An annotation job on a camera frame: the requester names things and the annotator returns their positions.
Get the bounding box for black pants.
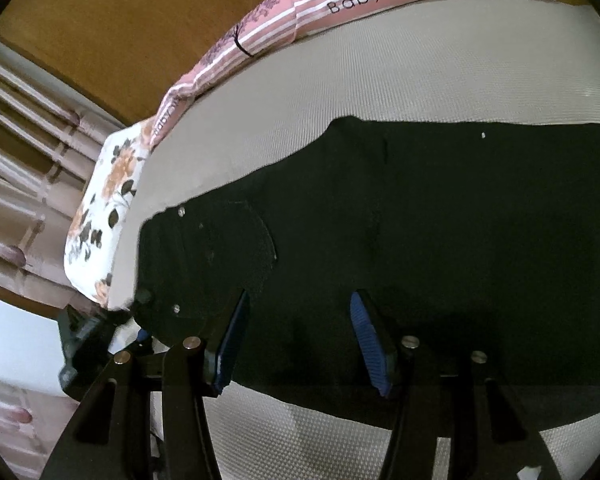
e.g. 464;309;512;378
134;117;600;427

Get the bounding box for pink patterned curtain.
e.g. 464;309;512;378
0;43;117;479

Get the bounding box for brown wooden headboard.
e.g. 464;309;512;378
0;0;262;125

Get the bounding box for beige textured bed sheet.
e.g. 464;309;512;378
109;0;600;479

